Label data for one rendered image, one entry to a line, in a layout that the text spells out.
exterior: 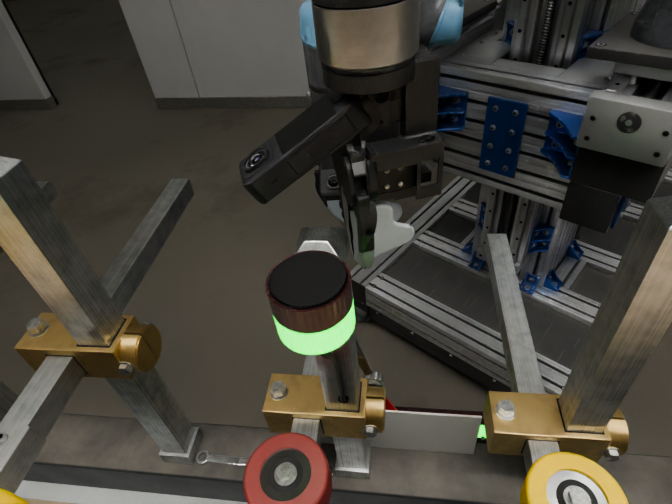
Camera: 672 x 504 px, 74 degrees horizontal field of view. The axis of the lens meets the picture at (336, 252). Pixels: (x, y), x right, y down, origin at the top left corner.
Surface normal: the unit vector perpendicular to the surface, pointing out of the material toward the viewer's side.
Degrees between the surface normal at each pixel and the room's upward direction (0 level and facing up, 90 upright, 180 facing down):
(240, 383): 0
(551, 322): 0
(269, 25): 90
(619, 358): 90
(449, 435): 90
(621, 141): 90
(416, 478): 0
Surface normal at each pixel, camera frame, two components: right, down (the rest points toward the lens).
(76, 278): 0.99, 0.01
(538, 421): -0.10, -0.74
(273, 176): 0.26, 0.60
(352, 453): -0.12, 0.67
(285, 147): -0.54, -0.56
